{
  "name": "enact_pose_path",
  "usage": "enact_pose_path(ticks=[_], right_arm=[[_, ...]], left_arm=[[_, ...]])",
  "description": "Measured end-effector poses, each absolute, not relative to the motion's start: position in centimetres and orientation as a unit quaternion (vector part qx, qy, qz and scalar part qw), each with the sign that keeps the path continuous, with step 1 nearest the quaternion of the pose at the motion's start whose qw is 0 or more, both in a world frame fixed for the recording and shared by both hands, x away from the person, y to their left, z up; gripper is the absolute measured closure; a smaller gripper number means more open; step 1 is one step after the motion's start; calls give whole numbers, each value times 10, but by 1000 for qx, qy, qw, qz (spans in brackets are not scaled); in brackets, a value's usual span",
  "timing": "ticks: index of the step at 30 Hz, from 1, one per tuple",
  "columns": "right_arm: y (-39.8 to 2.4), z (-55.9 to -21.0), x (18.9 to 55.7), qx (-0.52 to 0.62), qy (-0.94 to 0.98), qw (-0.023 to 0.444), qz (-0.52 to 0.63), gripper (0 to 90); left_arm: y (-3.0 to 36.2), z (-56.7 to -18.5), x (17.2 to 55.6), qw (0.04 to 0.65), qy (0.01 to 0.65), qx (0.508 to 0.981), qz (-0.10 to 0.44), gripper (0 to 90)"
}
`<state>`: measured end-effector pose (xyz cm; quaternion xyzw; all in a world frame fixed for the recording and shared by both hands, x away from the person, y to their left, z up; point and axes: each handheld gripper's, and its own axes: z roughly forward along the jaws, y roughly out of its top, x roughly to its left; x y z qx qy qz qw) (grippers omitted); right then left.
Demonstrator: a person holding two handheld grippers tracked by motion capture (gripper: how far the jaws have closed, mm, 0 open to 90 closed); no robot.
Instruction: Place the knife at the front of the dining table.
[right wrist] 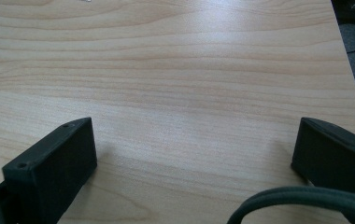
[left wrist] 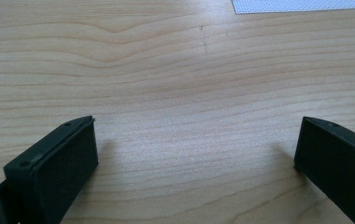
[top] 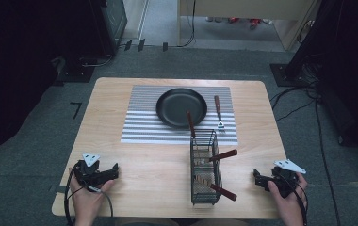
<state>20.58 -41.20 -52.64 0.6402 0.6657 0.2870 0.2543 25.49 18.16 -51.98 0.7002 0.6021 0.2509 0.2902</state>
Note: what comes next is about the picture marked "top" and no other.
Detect brown-handled utensil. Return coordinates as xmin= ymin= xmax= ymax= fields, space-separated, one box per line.
xmin=207 ymin=149 xmax=238 ymax=163
xmin=186 ymin=110 xmax=197 ymax=139
xmin=210 ymin=183 xmax=238 ymax=202

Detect light wooden desk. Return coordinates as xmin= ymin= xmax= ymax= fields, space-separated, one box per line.
xmin=176 ymin=0 xmax=323 ymax=52

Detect person's right hand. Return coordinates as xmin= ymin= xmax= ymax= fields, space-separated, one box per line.
xmin=267 ymin=172 xmax=309 ymax=226

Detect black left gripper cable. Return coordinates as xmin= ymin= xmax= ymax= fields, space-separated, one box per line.
xmin=63 ymin=165 xmax=115 ymax=226

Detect grey striped placemat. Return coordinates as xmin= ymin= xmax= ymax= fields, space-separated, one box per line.
xmin=120 ymin=85 xmax=239 ymax=146

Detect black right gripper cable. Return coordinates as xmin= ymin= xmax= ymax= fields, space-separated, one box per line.
xmin=279 ymin=174 xmax=309 ymax=226

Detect fork with brown handle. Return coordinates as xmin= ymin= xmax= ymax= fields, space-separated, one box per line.
xmin=213 ymin=94 xmax=226 ymax=133

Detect dark cabinet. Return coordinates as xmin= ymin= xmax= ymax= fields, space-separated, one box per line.
xmin=89 ymin=0 xmax=128 ymax=58

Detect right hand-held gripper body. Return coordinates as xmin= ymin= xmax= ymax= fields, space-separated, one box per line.
xmin=269 ymin=158 xmax=307 ymax=200

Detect red shoes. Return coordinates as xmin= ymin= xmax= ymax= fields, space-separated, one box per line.
xmin=228 ymin=16 xmax=263 ymax=30

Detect black stand base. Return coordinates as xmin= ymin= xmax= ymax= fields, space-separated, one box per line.
xmin=54 ymin=56 xmax=97 ymax=85
xmin=268 ymin=62 xmax=320 ymax=88

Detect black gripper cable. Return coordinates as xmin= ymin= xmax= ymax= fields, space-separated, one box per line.
xmin=279 ymin=174 xmax=309 ymax=226
xmin=63 ymin=165 xmax=115 ymax=226

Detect black hanging cable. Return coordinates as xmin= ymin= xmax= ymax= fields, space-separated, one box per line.
xmin=178 ymin=0 xmax=198 ymax=49

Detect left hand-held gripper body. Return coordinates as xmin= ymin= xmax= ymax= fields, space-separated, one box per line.
xmin=73 ymin=153 xmax=113 ymax=189

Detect black floor cables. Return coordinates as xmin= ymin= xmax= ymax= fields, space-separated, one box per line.
xmin=269 ymin=71 xmax=345 ymax=226

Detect person's left hand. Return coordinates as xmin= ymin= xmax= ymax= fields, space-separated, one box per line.
xmin=70 ymin=178 xmax=116 ymax=226

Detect black wire cutlery basket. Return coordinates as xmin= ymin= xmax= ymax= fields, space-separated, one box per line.
xmin=189 ymin=128 xmax=223 ymax=206

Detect black round pan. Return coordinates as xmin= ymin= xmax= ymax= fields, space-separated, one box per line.
xmin=155 ymin=88 xmax=208 ymax=129

